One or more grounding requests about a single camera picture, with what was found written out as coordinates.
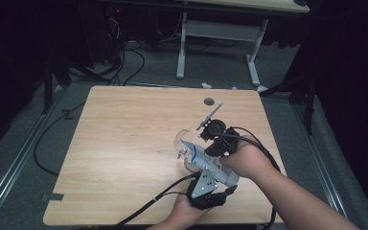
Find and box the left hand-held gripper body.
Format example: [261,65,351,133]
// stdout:
[186,171,228,211]

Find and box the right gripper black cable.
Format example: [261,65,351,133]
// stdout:
[215,126,283,230]

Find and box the clear glass jar with lid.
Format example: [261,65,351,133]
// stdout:
[172,127,206,175]

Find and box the person's left hand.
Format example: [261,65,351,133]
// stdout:
[165,192,213,228]

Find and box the black metal stand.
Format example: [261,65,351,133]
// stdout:
[258,71,318,136]
[40,52,73,116]

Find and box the long black floor cable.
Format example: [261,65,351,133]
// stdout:
[33,101,88,177]

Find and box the grey tape strip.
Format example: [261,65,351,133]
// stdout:
[40,192,65,202]

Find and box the white-framed wooden desk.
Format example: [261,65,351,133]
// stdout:
[175,0,311,94]

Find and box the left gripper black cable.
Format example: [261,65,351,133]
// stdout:
[107,172,203,230]

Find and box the black computer with red light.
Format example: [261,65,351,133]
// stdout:
[103,4,127,44]

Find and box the white and blue milk carton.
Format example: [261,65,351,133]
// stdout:
[179,140,241,188]

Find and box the person's right hand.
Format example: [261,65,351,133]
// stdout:
[219,139,278,182]

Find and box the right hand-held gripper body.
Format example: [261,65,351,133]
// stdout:
[195,102,241,156]

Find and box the metal floor rail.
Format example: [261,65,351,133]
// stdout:
[0,85,67,225]
[290,102,355,230]

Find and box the looping black floor cable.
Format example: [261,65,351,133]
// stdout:
[122,47,147,87]

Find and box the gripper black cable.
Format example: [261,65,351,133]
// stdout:
[107,172,203,230]
[215,126,283,230]

